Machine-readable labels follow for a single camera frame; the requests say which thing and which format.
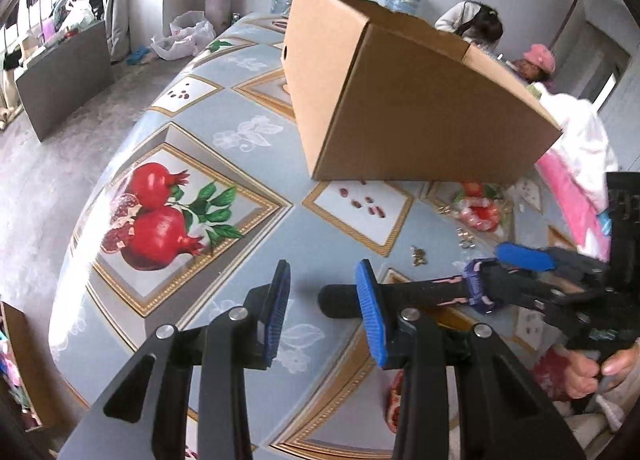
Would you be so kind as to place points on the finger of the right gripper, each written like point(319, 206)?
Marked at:
point(524, 257)
point(512, 287)

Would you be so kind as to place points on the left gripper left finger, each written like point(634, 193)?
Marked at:
point(248, 335)

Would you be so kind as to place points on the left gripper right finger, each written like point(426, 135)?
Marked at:
point(396, 336)

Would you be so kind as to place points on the purple smart watch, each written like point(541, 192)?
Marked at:
point(340, 301)

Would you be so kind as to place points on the operator right hand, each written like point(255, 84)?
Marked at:
point(581, 376)

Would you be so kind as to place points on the silver earring pair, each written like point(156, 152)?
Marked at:
point(466, 238)

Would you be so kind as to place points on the pink white quilt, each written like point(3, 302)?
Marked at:
point(575, 168)

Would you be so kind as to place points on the pomegranate print bed sheet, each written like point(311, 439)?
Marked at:
point(208, 193)

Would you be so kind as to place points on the person in pink hat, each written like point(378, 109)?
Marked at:
point(536, 65)

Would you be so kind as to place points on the brown cardboard box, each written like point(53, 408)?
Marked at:
point(379, 94)

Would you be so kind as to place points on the person in white jacket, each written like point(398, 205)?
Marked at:
point(475, 22)

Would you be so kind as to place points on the white plastic bag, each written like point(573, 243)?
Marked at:
point(190, 34)

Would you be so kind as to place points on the dark grey cabinet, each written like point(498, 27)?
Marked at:
point(64, 78)

